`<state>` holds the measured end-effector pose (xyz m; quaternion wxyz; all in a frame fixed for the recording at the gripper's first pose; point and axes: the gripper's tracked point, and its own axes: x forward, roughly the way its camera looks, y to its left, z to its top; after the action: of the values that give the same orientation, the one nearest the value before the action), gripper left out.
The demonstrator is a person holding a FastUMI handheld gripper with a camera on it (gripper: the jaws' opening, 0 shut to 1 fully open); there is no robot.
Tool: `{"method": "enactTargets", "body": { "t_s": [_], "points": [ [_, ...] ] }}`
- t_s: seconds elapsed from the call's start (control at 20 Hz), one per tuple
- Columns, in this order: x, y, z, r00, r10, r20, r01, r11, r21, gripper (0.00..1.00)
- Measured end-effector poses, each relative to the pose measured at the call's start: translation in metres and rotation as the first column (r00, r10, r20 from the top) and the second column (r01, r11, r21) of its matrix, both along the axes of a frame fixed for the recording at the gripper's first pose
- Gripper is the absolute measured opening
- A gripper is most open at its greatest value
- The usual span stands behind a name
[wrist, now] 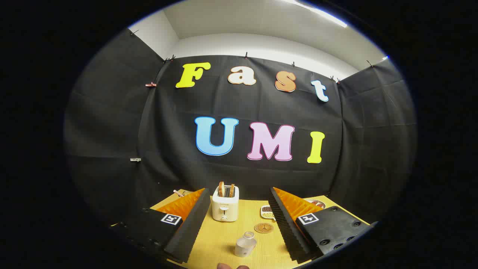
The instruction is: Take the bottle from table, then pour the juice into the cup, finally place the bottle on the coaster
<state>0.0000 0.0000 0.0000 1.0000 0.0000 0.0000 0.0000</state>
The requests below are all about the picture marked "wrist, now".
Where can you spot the toast slice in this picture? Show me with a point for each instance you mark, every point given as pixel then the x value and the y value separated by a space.
pixel 221 189
pixel 232 190

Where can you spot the white divided dish with grains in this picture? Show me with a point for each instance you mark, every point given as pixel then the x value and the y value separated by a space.
pixel 266 213

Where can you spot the wooden table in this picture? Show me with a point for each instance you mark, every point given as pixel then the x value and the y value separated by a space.
pixel 224 239

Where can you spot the round wooden coaster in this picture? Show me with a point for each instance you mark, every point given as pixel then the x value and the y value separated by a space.
pixel 263 228

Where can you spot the black backdrop cloth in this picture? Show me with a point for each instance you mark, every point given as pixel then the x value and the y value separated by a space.
pixel 261 108

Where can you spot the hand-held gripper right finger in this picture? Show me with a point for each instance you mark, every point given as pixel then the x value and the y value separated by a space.
pixel 285 228

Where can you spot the clear juice bottle white label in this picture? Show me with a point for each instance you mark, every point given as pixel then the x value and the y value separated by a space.
pixel 244 246

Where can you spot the white toaster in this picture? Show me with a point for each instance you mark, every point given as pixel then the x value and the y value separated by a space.
pixel 225 209

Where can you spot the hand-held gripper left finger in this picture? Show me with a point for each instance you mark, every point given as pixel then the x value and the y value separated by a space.
pixel 190 228

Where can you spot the white round plate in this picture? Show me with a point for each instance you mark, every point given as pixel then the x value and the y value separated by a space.
pixel 317 203

